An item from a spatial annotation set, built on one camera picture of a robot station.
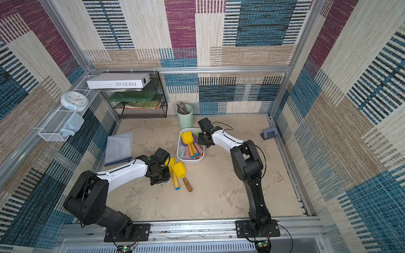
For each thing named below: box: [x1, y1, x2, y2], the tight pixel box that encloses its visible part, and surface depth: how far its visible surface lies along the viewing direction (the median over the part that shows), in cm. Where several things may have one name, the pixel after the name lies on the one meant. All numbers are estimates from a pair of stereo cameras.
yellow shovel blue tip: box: [190, 136, 200, 157], surface depth 97 cm
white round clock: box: [60, 91, 90, 112], surface depth 76 cm
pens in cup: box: [176, 100, 188, 115], surface depth 105 cm
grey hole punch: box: [260, 127, 278, 141], surface depth 109 cm
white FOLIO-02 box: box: [86, 73, 152, 90], surface depth 81 cm
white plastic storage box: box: [176, 127, 206, 164], surface depth 100 cm
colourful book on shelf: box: [124, 100, 160, 110], surface depth 103 cm
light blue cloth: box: [60, 104, 89, 139], surface depth 71 cm
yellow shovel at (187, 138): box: [180, 131, 196, 159], surface depth 104 cm
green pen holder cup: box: [177, 104, 194, 130], surface depth 108 cm
